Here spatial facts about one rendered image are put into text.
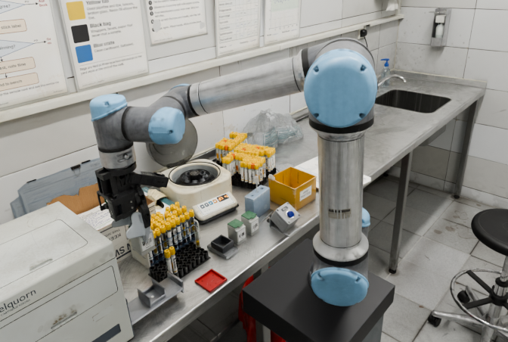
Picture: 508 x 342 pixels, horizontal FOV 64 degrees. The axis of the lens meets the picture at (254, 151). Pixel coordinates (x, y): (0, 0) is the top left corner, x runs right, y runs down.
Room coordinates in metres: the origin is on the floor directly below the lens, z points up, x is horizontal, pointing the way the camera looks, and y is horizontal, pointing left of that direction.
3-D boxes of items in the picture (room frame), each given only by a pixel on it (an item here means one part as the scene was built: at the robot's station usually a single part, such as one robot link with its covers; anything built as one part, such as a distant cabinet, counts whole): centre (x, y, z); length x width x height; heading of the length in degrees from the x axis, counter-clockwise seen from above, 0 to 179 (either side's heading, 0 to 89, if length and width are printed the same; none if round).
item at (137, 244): (0.84, 0.29, 1.11); 0.05 x 0.04 x 0.06; 45
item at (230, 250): (1.08, 0.12, 0.89); 0.09 x 0.05 x 0.04; 49
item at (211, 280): (0.94, 0.14, 0.88); 0.07 x 0.07 x 0.01; 46
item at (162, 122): (0.82, 0.20, 1.42); 0.11 x 0.11 x 0.08; 75
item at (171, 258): (1.01, 0.24, 0.93); 0.17 x 0.09 x 0.11; 137
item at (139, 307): (0.82, 0.30, 0.92); 0.21 x 0.07 x 0.05; 136
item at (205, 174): (1.40, 0.23, 0.97); 0.15 x 0.15 x 0.07
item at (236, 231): (1.13, 0.07, 0.91); 0.05 x 0.04 x 0.07; 46
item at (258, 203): (1.27, -0.01, 0.92); 0.10 x 0.07 x 0.10; 143
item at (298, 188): (1.37, -0.14, 0.93); 0.13 x 0.13 x 0.10; 44
